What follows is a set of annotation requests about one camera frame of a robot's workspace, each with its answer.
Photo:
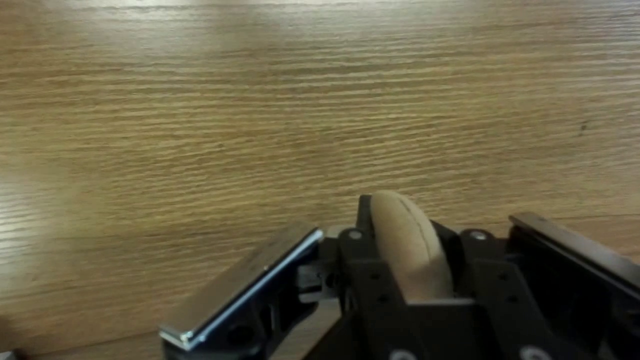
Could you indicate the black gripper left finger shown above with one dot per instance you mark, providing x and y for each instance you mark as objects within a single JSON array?
[{"x": 253, "y": 286}]

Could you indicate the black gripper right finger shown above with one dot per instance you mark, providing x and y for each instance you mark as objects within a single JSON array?
[{"x": 567, "y": 286}]

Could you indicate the round tan cookie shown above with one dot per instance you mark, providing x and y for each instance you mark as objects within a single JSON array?
[{"x": 406, "y": 247}]

